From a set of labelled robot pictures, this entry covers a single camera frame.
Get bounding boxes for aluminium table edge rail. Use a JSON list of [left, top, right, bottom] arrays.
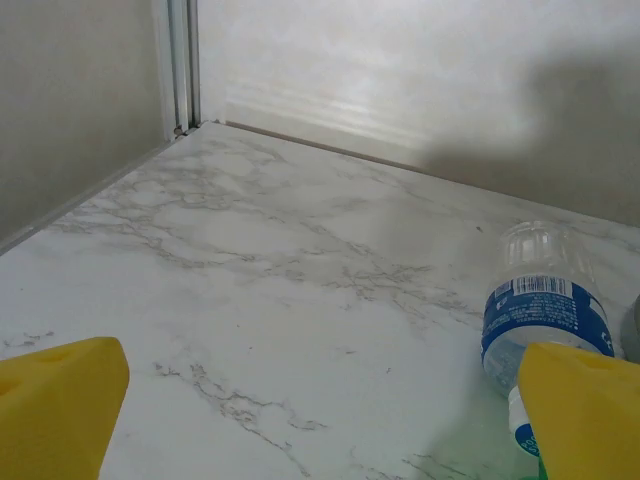
[[224, 119, 640, 229], [0, 130, 187, 257]]

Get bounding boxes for aluminium frame post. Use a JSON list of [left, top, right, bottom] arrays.
[[152, 0, 204, 139]]

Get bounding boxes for clear bottle blue white label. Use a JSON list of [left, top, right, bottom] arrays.
[[479, 220, 626, 459]]

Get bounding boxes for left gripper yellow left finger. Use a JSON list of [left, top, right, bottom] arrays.
[[0, 336, 132, 480]]

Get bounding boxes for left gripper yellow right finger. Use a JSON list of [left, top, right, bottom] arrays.
[[517, 342, 640, 480]]

